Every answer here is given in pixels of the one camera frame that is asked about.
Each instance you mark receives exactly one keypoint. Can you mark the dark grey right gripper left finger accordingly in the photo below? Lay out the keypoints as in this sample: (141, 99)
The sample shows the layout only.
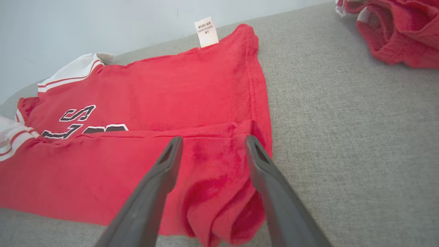
(147, 202)

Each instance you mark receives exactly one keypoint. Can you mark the red shorts with white stripe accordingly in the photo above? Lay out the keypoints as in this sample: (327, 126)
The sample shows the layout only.
(404, 31)

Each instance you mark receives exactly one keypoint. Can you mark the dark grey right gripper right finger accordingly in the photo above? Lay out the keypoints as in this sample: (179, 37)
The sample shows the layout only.
(281, 206)

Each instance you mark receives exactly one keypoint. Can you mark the red white jersey shirt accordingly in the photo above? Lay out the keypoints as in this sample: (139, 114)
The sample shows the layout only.
(171, 92)

